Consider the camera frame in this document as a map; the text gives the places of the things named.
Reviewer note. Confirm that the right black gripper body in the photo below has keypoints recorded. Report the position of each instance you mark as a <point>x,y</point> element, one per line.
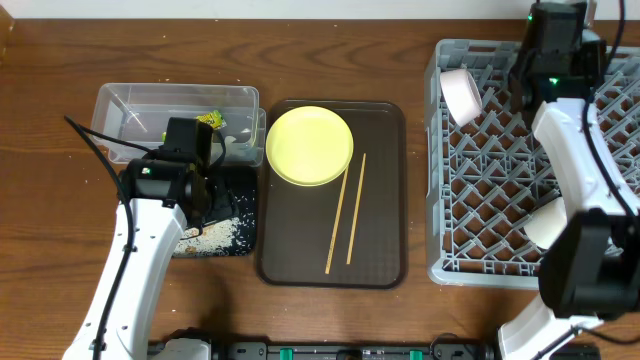
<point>522,93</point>

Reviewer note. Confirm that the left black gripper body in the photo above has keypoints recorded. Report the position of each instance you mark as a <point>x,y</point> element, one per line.
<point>219,203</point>

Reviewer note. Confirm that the white tissue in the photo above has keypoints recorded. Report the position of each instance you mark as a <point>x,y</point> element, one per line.
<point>237,138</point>

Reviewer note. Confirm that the green snack wrapper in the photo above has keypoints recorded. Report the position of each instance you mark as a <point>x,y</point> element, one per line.
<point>212,119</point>

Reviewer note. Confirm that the pink bowl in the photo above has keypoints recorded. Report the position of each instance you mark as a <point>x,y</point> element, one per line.
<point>461,95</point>

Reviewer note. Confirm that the wooden chopstick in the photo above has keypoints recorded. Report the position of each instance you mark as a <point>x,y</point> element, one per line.
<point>336,221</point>
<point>356,210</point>

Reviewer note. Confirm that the white cup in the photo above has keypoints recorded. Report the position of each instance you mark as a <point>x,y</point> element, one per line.
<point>546,223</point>

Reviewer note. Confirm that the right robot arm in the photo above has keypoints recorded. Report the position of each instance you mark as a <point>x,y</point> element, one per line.
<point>590,272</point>

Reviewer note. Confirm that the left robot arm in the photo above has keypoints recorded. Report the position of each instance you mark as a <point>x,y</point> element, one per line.
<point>163,200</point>

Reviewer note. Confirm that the black waste tray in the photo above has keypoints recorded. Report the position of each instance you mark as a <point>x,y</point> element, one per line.
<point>245,182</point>

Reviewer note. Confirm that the clear plastic waste bin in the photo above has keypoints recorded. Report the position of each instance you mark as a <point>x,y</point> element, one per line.
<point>139,113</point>

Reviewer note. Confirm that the grey plastic dishwasher rack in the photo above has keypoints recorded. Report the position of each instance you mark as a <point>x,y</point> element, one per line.
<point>487,177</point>

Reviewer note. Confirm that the dark brown serving tray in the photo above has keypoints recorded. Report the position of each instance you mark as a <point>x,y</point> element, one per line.
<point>295,223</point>

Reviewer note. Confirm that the yellow plate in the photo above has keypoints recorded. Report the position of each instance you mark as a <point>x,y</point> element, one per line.
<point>309,146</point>

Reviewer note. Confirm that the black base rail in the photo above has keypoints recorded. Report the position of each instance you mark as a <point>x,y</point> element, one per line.
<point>193,343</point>

